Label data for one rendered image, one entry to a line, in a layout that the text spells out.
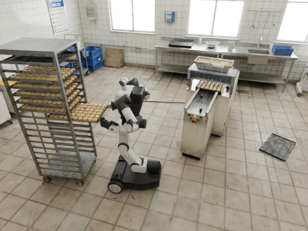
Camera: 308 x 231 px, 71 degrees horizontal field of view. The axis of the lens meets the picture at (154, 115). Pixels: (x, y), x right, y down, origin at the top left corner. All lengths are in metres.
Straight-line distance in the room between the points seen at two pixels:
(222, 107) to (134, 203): 1.99
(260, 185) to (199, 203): 0.93
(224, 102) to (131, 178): 1.85
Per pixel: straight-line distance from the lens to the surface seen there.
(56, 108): 2.65
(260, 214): 3.14
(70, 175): 3.22
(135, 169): 2.92
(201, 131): 3.14
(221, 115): 3.75
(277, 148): 4.18
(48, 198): 3.26
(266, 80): 6.27
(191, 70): 3.54
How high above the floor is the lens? 2.38
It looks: 32 degrees down
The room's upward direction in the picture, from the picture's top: straight up
